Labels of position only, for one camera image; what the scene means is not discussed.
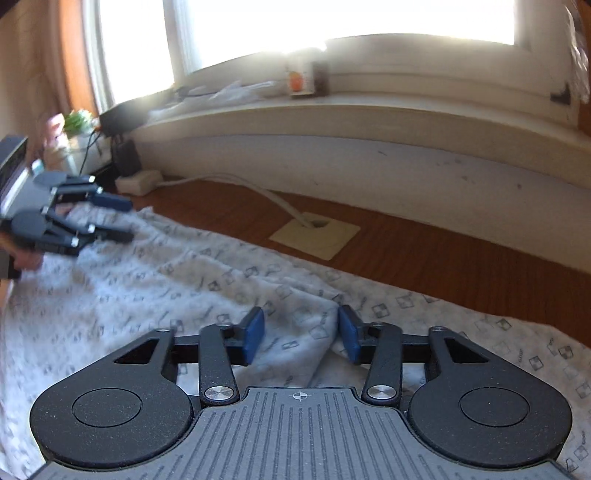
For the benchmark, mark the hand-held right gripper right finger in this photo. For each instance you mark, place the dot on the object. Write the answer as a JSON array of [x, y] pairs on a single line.
[[348, 334]]

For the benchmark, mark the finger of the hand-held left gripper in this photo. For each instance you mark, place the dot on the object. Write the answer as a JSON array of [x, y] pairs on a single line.
[[115, 235], [113, 202]]

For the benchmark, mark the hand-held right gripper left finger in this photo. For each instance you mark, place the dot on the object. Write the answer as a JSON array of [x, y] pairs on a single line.
[[254, 337]]

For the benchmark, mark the white printed pajama pants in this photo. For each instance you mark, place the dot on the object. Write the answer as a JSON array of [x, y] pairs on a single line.
[[161, 286]]

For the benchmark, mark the person's left hand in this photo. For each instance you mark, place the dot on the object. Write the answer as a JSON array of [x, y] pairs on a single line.
[[27, 261]]

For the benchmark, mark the white power strip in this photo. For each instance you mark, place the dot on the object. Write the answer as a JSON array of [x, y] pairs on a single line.
[[138, 181]]

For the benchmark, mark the black power adapter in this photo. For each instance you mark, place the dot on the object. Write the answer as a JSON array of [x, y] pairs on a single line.
[[125, 157]]

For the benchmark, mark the black rectangular device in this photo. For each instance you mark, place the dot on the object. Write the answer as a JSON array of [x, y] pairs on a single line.
[[122, 115]]

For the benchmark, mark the small green plant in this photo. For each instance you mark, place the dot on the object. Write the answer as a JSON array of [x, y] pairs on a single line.
[[78, 121]]

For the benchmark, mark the clear plastic bag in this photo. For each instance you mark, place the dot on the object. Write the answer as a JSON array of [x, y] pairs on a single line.
[[231, 92]]

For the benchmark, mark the cream window sill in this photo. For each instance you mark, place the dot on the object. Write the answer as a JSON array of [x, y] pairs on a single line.
[[369, 120]]

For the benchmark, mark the clear bottle with orange label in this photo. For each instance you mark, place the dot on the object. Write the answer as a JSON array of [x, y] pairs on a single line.
[[300, 81]]

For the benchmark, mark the white framed window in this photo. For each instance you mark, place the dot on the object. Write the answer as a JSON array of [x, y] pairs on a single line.
[[323, 27]]

